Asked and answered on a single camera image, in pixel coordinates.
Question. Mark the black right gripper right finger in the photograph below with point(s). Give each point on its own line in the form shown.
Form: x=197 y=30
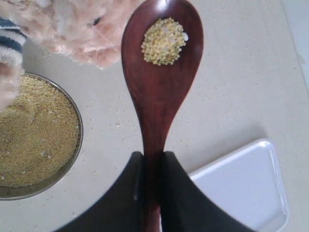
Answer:
x=184 y=208

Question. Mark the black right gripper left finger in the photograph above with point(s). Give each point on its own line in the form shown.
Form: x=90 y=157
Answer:
x=119 y=209

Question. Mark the dark red wooden spoon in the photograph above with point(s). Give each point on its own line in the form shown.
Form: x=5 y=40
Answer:
x=158 y=91

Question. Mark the tan teddy bear striped sweater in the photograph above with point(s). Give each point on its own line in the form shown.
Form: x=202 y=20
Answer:
x=87 y=31

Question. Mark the white rectangular plastic tray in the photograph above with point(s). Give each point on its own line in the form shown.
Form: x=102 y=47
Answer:
x=247 y=184

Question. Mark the round metal bowl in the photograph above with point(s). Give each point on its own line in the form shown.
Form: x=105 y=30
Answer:
x=41 y=134

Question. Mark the yellow millet grains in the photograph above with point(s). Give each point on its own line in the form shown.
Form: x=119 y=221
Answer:
x=39 y=127

